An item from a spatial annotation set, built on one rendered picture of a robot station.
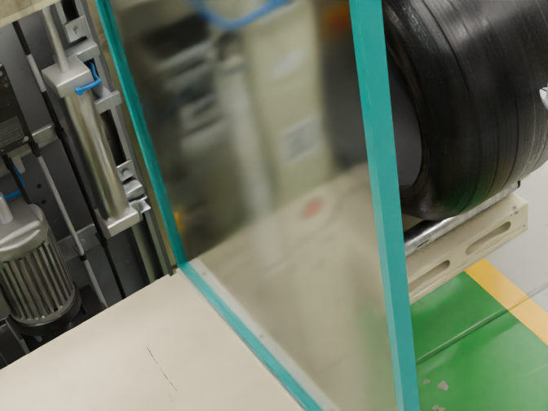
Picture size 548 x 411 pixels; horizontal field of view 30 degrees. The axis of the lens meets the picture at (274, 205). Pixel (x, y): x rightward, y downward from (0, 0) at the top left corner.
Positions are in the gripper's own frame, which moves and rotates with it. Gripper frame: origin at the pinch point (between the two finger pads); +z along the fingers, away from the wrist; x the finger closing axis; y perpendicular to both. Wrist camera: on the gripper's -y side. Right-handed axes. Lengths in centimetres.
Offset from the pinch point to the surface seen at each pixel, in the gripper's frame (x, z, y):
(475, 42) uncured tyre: 9.5, 4.9, 13.1
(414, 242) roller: 18.6, 18.9, -30.9
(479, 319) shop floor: -29, 67, -117
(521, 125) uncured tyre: 5.0, 1.3, -3.7
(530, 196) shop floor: -76, 94, -114
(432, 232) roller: 14.2, 18.8, -31.0
